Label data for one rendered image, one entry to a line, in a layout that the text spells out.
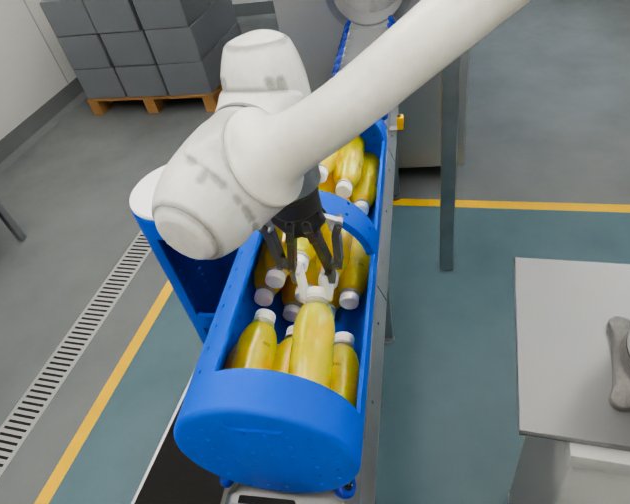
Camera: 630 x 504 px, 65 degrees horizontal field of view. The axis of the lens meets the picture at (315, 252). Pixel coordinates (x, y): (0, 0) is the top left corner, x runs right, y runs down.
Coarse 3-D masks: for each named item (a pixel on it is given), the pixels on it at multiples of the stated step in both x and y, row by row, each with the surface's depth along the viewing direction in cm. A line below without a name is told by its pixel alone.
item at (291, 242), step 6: (288, 228) 74; (288, 234) 75; (288, 240) 76; (294, 240) 77; (288, 246) 78; (294, 246) 78; (288, 252) 79; (294, 252) 78; (288, 258) 80; (294, 258) 79; (288, 264) 81; (294, 264) 80; (288, 270) 82; (294, 270) 81
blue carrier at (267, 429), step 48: (384, 144) 125; (240, 288) 83; (192, 384) 74; (240, 384) 68; (288, 384) 68; (192, 432) 72; (240, 432) 69; (288, 432) 67; (336, 432) 67; (240, 480) 83; (288, 480) 79; (336, 480) 76
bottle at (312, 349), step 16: (304, 304) 84; (320, 304) 83; (304, 320) 81; (320, 320) 81; (304, 336) 80; (320, 336) 80; (304, 352) 78; (320, 352) 79; (304, 368) 77; (320, 368) 78
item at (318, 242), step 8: (304, 224) 73; (304, 232) 74; (312, 232) 74; (320, 232) 78; (312, 240) 75; (320, 240) 77; (320, 248) 77; (328, 248) 80; (320, 256) 78; (328, 256) 79; (328, 264) 79; (328, 272) 80
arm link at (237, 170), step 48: (432, 0) 41; (480, 0) 40; (528, 0) 42; (384, 48) 41; (432, 48) 41; (336, 96) 42; (384, 96) 42; (192, 144) 47; (240, 144) 45; (288, 144) 44; (336, 144) 44; (192, 192) 44; (240, 192) 46; (288, 192) 48; (192, 240) 46; (240, 240) 48
